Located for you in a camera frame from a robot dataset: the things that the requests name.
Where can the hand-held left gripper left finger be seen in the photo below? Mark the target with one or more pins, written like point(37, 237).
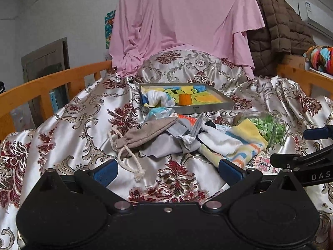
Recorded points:
point(105, 174)

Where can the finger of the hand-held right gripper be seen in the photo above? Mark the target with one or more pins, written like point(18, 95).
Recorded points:
point(285, 159)
point(315, 133)

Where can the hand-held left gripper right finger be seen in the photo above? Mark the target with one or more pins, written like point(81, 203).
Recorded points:
point(230, 173)

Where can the yellow striped towel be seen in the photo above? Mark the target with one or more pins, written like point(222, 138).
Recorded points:
point(244, 140)

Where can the grey cloth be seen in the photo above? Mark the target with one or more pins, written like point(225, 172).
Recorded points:
point(166, 145)

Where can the metal tray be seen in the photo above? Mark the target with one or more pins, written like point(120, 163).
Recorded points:
point(205, 107)

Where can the glass jar of green stars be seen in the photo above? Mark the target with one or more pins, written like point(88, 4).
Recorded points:
point(268, 129)

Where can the floral satin blanket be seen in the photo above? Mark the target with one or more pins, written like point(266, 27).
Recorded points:
point(78, 135)

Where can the white and orange box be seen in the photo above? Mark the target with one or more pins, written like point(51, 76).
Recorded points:
point(187, 121)

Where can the multicoloured striped cloth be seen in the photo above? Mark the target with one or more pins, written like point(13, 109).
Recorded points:
point(322, 57)

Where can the white blue crumpled cloth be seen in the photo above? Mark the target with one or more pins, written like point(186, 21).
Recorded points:
point(160, 113)

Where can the colourful drawing tray liner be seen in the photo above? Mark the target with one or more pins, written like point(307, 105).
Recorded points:
point(205, 95)

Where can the blue bag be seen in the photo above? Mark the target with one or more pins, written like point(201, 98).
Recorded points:
point(56, 100)

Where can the white and blue cloth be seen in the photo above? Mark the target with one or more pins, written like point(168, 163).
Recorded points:
point(158, 99)

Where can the brown quilted jacket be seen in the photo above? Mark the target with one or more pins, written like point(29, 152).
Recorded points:
point(281, 28)

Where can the floral satin pillow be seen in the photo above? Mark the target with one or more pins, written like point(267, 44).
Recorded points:
point(187, 66)

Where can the white air conditioner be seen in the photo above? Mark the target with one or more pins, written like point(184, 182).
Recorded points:
point(318, 18)

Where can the grey wooden door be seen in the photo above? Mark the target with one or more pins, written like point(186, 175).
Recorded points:
point(44, 62)

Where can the black crate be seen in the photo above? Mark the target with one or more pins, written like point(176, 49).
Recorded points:
point(2, 87)

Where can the pink cloth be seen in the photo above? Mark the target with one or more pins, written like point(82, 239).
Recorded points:
point(182, 13)

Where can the wooden bed rail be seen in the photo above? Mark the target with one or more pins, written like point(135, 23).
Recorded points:
point(39, 84)
point(299, 76)

